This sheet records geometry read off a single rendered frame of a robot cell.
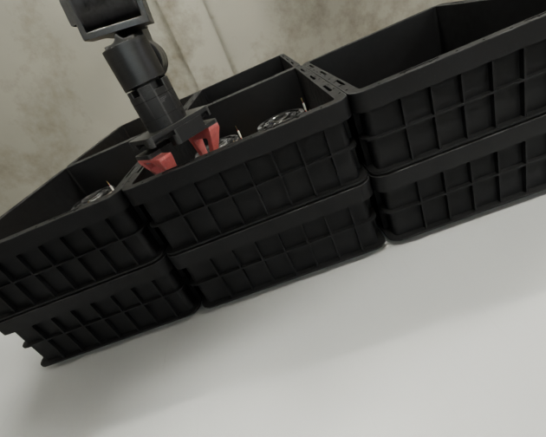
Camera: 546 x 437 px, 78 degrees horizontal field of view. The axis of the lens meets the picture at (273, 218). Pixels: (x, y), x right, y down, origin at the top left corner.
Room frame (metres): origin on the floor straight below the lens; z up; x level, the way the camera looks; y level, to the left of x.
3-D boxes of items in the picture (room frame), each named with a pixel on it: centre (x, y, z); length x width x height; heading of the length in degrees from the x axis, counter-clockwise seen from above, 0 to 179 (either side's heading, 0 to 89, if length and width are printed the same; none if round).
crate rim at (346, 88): (0.55, -0.31, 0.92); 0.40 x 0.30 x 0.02; 172
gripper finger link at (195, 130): (0.50, 0.06, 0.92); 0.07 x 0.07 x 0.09; 36
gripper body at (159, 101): (0.49, 0.08, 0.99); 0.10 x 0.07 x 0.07; 126
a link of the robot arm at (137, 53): (0.50, 0.08, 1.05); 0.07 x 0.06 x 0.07; 177
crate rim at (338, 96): (0.59, -0.02, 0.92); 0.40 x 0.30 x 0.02; 172
